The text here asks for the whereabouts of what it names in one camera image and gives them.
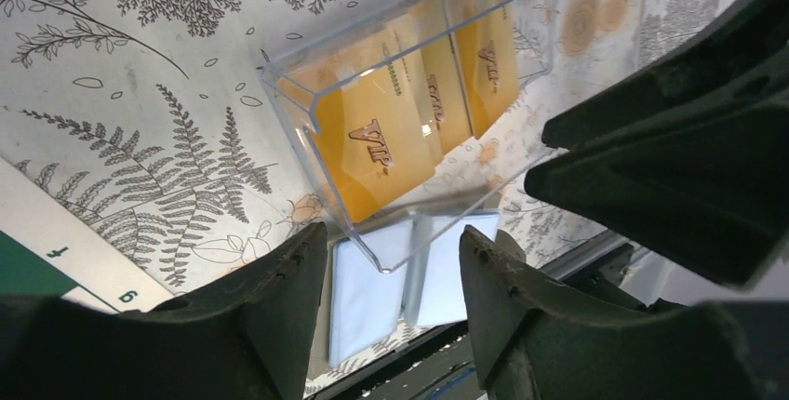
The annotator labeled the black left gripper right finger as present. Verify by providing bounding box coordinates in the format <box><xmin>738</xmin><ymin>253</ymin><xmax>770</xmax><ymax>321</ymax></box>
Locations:
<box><xmin>459</xmin><ymin>226</ymin><xmax>788</xmax><ymax>399</ymax></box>

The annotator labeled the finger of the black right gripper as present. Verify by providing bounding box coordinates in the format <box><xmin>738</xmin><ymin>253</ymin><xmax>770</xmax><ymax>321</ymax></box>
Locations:
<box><xmin>524</xmin><ymin>103</ymin><xmax>788</xmax><ymax>287</ymax></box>
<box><xmin>541</xmin><ymin>0</ymin><xmax>788</xmax><ymax>149</ymax></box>

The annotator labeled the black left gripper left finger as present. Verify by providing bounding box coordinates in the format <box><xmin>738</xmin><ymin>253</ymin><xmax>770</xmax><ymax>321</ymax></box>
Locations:
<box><xmin>1</xmin><ymin>222</ymin><xmax>328</xmax><ymax>399</ymax></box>

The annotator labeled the clear acrylic card box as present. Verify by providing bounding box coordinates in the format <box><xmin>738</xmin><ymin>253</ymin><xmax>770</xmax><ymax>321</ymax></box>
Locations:
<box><xmin>255</xmin><ymin>0</ymin><xmax>655</xmax><ymax>275</ymax></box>

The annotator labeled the gold VIP card stack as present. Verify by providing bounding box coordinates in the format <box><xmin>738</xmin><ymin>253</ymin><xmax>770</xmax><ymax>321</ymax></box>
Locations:
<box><xmin>277</xmin><ymin>11</ymin><xmax>473</xmax><ymax>226</ymax></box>

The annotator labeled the grey card holder wallet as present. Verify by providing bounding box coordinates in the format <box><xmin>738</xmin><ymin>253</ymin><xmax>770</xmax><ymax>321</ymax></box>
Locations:
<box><xmin>303</xmin><ymin>209</ymin><xmax>500</xmax><ymax>397</ymax></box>

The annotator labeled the green white chessboard mat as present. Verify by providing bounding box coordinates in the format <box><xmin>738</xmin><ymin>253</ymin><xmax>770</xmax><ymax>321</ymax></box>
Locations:
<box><xmin>1</xmin><ymin>161</ymin><xmax>173</xmax><ymax>314</ymax></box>

